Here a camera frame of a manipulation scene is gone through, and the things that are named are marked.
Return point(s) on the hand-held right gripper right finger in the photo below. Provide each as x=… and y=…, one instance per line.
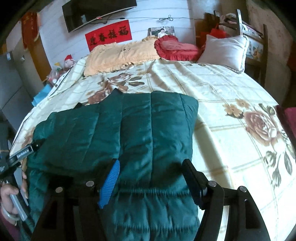
x=194, y=183

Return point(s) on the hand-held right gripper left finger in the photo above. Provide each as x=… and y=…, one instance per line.
x=111, y=183

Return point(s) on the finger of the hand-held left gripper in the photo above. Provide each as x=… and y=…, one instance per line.
x=38, y=144

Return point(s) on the green quilted puffer jacket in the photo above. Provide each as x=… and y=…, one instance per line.
x=129, y=132

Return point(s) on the person's left forearm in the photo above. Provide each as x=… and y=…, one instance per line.
x=8, y=230

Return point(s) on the person's left hand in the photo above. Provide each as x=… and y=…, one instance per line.
x=8, y=194

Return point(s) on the blue bag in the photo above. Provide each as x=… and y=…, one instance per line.
x=41, y=95

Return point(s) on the floral checked bed sheet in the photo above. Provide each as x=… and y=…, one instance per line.
x=231, y=139

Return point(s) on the grey refrigerator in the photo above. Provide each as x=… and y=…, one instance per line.
x=12, y=85

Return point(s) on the pile of bottles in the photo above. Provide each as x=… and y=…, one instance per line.
x=56, y=74

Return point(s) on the brown wooden door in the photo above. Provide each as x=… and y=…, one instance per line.
x=42, y=62

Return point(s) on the plush toy with red hat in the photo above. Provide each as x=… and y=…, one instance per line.
x=68, y=61

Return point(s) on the maroon blanket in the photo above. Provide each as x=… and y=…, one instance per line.
x=288, y=118

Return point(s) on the yellow ruffled pillow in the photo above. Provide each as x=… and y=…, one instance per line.
x=120, y=55

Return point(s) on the white pillow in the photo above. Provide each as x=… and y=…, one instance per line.
x=225, y=52

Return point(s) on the red heart-shaped pillow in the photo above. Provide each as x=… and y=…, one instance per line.
x=178, y=48

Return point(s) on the wooden chair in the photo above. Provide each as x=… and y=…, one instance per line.
x=261, y=51

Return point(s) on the red bag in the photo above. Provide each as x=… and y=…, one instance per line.
x=217, y=33

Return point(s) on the framed photo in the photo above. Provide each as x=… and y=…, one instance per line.
x=161, y=31

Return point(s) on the floral curtain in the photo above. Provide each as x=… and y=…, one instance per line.
x=268, y=20

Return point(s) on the red fringed wall hanging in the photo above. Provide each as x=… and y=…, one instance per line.
x=31, y=27

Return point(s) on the red wall banner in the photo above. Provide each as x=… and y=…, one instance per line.
x=108, y=34

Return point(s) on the wall-mounted flat television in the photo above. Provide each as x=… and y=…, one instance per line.
x=97, y=11

